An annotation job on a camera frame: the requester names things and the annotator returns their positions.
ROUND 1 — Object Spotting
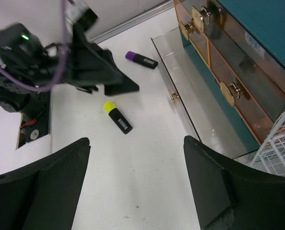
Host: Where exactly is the white wire mesh file rack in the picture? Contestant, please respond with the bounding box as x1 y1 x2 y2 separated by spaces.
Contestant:
250 112 285 177

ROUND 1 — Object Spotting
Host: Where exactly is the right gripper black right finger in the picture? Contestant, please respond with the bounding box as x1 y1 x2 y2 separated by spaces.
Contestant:
183 136 285 230

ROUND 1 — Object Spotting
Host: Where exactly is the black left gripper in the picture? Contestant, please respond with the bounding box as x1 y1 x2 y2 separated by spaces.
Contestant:
0 23 123 89

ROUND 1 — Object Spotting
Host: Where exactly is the black purple highlighter marker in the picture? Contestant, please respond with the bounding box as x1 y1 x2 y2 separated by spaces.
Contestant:
125 51 158 69

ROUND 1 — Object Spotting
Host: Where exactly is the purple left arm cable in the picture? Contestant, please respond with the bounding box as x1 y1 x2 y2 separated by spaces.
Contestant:
0 0 80 93

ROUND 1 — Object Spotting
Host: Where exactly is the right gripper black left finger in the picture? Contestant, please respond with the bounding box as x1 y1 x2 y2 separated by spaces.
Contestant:
0 138 90 230

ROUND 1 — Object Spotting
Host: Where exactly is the pink yellow highlighter marker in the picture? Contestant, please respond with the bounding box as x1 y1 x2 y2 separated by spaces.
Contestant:
103 101 133 135

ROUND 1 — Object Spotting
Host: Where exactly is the teal drawer organizer box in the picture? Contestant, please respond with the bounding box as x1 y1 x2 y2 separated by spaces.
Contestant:
152 0 285 159

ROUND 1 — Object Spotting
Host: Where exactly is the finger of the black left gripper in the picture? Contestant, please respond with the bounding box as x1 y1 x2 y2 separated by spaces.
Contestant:
104 74 140 96

